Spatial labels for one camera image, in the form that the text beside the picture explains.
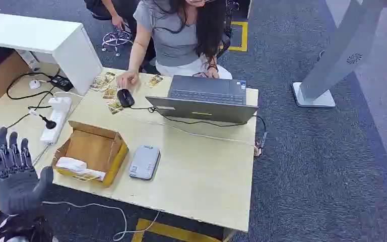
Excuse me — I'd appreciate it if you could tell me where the yellow floor tape strip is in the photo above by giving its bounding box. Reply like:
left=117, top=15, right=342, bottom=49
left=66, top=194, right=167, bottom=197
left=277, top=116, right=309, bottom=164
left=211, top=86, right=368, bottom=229
left=131, top=218, right=236, bottom=242

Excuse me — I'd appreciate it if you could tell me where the printed card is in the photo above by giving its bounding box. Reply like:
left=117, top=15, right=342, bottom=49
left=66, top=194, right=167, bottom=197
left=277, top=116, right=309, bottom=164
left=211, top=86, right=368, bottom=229
left=102, top=87, right=118, bottom=100
left=148, top=74, right=164, bottom=89
left=107, top=99, right=124, bottom=115
left=89, top=72, right=117, bottom=93

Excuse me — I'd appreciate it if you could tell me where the seated person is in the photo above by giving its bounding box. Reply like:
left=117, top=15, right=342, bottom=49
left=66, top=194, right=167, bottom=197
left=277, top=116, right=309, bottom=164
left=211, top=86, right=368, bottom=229
left=116, top=0, right=233, bottom=91

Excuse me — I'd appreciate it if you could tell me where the black power cable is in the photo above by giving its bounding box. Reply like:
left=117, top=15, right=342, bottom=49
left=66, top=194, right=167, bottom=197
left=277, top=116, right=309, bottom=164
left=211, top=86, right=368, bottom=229
left=0, top=68, right=61, bottom=148

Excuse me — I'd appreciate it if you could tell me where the black plug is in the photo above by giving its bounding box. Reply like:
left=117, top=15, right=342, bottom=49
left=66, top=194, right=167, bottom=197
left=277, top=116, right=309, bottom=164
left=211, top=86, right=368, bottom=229
left=39, top=114, right=57, bottom=130

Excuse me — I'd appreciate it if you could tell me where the seated person's right hand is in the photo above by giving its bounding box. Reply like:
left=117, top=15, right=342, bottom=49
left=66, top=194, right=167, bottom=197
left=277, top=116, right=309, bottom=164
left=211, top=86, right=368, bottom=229
left=116, top=70, right=141, bottom=90

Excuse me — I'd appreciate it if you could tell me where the yellow floor tape square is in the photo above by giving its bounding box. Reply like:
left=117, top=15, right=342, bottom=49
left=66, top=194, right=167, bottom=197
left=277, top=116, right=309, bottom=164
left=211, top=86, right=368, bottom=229
left=228, top=21, right=249, bottom=52

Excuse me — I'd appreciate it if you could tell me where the white cabinet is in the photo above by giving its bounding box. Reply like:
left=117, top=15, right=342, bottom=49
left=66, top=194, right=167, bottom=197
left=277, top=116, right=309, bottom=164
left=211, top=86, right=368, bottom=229
left=0, top=13, right=104, bottom=97

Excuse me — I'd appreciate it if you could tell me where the brown cardboard box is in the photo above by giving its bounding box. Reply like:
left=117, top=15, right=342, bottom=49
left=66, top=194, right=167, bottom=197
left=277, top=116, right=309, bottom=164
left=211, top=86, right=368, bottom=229
left=0, top=51, right=31, bottom=99

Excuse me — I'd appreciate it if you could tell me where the open wooden card box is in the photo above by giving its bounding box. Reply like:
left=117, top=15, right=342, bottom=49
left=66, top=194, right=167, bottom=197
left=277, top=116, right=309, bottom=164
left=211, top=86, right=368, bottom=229
left=51, top=120, right=130, bottom=188

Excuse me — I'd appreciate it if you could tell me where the chrome chair base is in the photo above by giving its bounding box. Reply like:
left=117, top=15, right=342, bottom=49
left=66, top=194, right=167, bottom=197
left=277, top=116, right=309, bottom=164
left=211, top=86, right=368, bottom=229
left=101, top=29, right=134, bottom=57

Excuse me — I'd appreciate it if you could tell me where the flat grey device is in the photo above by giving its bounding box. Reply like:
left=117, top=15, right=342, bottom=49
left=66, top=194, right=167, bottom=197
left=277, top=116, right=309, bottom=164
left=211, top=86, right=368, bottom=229
left=128, top=145, right=161, bottom=182

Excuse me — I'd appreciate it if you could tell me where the black computer mouse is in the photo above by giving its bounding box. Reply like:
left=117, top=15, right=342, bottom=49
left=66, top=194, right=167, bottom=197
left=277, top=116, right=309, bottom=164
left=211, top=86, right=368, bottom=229
left=117, top=89, right=136, bottom=108

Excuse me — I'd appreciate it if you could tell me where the black power adapter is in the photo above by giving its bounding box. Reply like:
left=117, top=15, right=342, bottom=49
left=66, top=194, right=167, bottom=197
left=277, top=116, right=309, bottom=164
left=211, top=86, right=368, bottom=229
left=49, top=75, right=74, bottom=92

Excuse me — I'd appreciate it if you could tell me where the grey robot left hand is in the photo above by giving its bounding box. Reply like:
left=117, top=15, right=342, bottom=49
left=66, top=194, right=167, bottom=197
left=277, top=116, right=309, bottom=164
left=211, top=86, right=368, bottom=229
left=0, top=127, right=54, bottom=216

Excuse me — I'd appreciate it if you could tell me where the white card stack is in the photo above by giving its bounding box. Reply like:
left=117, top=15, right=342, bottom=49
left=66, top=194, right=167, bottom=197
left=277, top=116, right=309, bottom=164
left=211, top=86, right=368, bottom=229
left=55, top=157, right=107, bottom=183

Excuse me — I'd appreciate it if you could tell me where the grey laptop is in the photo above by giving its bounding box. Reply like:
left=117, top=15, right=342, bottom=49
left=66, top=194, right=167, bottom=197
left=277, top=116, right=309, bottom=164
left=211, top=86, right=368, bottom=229
left=145, top=75, right=260, bottom=125

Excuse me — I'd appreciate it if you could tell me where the white floor cable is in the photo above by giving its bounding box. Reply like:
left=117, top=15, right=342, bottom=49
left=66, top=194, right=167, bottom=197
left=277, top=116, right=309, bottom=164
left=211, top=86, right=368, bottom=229
left=42, top=200, right=161, bottom=242

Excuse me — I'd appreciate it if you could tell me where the white floor stand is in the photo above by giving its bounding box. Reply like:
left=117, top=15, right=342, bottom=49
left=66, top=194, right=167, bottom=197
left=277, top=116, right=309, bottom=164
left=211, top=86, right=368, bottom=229
left=292, top=0, right=387, bottom=108

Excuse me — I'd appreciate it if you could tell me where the white power strip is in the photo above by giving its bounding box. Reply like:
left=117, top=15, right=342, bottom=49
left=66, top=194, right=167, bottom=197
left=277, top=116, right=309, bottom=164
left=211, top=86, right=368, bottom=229
left=40, top=97, right=73, bottom=146

